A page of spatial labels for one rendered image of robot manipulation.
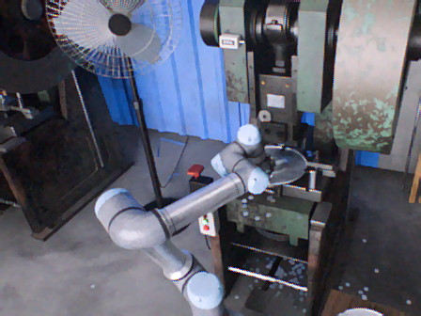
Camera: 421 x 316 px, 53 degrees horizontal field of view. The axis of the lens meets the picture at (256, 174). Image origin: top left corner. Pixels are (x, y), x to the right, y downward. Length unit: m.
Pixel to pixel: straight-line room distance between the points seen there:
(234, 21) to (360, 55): 0.57
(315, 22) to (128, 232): 0.90
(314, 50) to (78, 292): 1.79
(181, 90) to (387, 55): 2.45
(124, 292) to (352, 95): 1.69
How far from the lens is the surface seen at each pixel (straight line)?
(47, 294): 2.61
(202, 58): 3.23
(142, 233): 1.17
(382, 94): 1.23
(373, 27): 1.19
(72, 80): 2.92
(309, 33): 1.51
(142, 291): 2.42
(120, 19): 2.02
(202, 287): 1.47
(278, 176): 1.73
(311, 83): 1.56
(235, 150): 1.37
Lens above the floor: 1.80
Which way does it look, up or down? 36 degrees down
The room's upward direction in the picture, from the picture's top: 3 degrees counter-clockwise
